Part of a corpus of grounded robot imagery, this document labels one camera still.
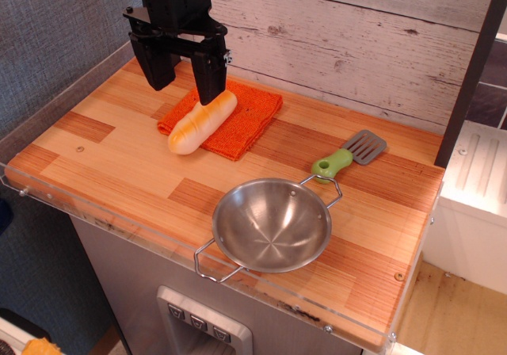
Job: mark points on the green and grey toy spatula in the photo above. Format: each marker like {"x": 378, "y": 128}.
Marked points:
{"x": 362, "y": 148}

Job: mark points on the stainless steel two-handled pot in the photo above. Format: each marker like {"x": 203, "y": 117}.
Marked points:
{"x": 272, "y": 225}

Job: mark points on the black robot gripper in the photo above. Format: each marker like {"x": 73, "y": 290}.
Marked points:
{"x": 164, "y": 31}

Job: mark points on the orange woven towel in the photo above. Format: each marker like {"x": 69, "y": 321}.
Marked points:
{"x": 253, "y": 113}

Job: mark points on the dark right shelf post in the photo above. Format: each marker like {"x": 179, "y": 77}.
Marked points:
{"x": 486, "y": 38}

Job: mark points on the yellow object bottom left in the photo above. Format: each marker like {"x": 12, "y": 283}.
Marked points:
{"x": 41, "y": 346}

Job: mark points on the clear acrylic front guard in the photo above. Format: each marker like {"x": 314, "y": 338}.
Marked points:
{"x": 307, "y": 292}

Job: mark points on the grey toy fridge cabinet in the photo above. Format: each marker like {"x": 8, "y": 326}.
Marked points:
{"x": 131, "y": 276}

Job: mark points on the toy bread loaf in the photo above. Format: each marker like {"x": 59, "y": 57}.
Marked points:
{"x": 200, "y": 123}

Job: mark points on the white toy sink unit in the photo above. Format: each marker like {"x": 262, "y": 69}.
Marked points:
{"x": 468, "y": 236}

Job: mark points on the silver dispenser button panel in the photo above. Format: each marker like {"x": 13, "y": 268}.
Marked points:
{"x": 198, "y": 323}

